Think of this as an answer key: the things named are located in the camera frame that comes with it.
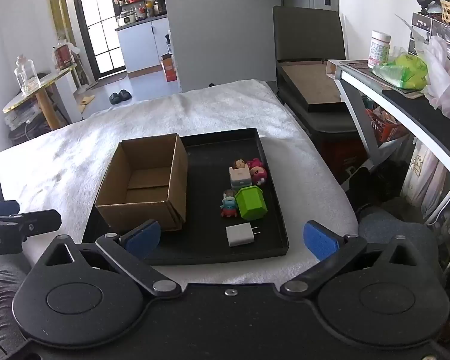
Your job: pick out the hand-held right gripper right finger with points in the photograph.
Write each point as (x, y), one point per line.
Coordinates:
(319, 242)

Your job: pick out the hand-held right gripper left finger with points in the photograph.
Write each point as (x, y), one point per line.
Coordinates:
(142, 239)

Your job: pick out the cardboard box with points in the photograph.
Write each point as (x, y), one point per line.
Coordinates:
(146, 195)

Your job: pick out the green toy house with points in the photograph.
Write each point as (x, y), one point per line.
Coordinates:
(252, 203)

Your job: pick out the white charger plug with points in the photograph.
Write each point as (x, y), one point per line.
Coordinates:
(242, 236)

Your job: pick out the small blue red robot toy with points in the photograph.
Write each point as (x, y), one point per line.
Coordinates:
(228, 204)

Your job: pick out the white teal block toy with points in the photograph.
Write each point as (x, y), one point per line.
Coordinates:
(240, 179)

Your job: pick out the black shallow tray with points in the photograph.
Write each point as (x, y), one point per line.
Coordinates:
(210, 157)

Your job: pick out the stack of items under table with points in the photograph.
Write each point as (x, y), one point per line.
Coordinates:
(20, 118)

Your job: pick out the pink toy figure with face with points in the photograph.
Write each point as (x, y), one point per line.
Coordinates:
(259, 175)

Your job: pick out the small pink toy figure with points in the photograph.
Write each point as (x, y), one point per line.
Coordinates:
(255, 163)

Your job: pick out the round gold edged table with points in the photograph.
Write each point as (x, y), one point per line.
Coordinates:
(41, 90)

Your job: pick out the brown haired toy figure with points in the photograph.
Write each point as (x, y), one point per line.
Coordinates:
(240, 164)

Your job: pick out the clear glass bottle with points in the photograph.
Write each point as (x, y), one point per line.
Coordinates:
(27, 75)

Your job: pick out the beige slipper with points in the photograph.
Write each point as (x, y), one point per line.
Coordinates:
(86, 100)

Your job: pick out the red storage basket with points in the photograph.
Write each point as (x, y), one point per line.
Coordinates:
(388, 127)

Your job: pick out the pair of black shoes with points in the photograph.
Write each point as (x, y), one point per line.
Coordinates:
(115, 98)

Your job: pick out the black slipper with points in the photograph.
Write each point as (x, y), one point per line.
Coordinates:
(125, 95)

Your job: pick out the red snack bag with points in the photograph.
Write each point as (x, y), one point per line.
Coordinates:
(63, 57)

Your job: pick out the brown flat board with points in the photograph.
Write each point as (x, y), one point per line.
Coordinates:
(311, 86)

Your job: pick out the black desk mat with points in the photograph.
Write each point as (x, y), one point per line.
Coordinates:
(408, 108)

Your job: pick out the white desk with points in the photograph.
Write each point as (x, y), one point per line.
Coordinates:
(360, 82)

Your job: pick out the orange carton box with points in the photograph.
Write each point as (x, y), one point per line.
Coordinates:
(168, 68)

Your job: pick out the green plastic packet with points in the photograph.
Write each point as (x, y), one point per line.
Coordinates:
(405, 73)

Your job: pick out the black framed glass door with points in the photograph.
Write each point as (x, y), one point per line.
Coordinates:
(97, 26)

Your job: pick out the white kitchen cabinet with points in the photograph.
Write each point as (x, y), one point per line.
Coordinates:
(142, 45)

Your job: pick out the dark spray bottle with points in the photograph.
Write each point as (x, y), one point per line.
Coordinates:
(168, 45)

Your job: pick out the white lidded jar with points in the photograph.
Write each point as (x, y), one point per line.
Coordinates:
(378, 48)

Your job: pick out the white plastic bag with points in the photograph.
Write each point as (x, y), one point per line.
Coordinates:
(444, 82)

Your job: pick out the grey folding chair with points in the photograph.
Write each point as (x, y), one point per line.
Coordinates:
(307, 33)

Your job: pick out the white rice cooker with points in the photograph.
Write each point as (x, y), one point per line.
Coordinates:
(127, 18)

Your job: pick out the dark picture box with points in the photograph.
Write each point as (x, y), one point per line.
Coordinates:
(422, 30)

